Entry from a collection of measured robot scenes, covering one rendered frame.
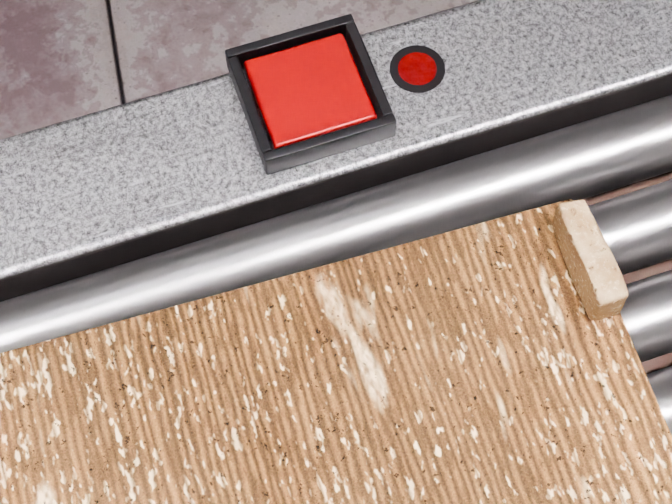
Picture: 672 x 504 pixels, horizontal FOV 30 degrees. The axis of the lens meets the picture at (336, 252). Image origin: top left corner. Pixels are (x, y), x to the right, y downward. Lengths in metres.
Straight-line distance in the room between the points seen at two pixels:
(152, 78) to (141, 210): 1.14
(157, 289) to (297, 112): 0.13
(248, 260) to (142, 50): 1.20
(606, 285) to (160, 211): 0.24
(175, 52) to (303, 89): 1.15
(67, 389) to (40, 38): 1.29
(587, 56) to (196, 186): 0.24
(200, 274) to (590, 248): 0.20
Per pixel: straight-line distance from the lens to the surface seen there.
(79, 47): 1.87
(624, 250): 0.69
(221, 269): 0.67
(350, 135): 0.69
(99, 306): 0.67
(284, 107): 0.70
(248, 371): 0.63
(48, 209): 0.70
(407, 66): 0.73
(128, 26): 1.88
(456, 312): 0.64
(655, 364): 0.71
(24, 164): 0.72
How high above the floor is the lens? 1.53
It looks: 66 degrees down
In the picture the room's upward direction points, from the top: straight up
